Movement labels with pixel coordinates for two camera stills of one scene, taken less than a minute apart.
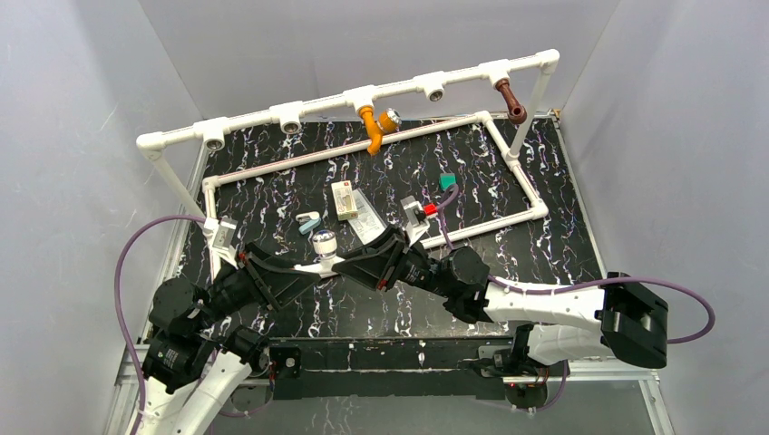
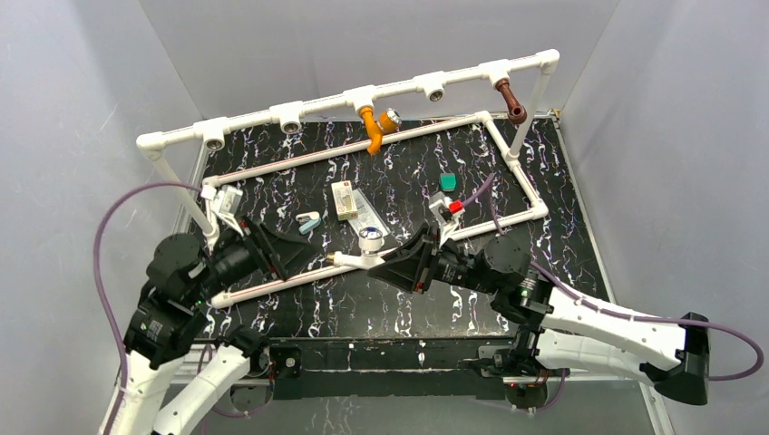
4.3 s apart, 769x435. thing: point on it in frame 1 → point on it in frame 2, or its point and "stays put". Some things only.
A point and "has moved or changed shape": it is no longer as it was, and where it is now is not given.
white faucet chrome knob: [325, 244] has moved or changed shape
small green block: [446, 179] stays put
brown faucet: [517, 112] stays put
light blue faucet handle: [307, 220] stays put
